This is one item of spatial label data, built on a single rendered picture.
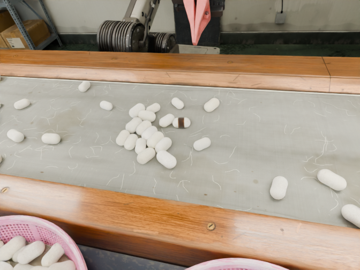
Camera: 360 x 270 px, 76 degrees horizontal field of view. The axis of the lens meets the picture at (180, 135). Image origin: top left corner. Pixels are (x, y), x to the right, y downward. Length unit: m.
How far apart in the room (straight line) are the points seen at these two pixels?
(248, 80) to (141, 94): 0.24
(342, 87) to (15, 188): 0.62
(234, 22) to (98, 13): 1.37
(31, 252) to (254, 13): 2.36
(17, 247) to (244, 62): 0.54
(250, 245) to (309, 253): 0.06
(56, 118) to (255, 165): 0.41
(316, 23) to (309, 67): 2.01
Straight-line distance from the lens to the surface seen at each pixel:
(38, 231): 0.38
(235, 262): 0.28
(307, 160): 0.41
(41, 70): 0.74
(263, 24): 2.50
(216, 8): 0.53
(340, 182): 0.38
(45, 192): 0.39
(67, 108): 0.57
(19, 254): 0.39
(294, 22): 2.54
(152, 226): 0.30
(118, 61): 0.64
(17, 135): 0.53
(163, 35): 1.06
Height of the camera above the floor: 1.04
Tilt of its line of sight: 45 degrees down
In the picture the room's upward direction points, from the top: 6 degrees counter-clockwise
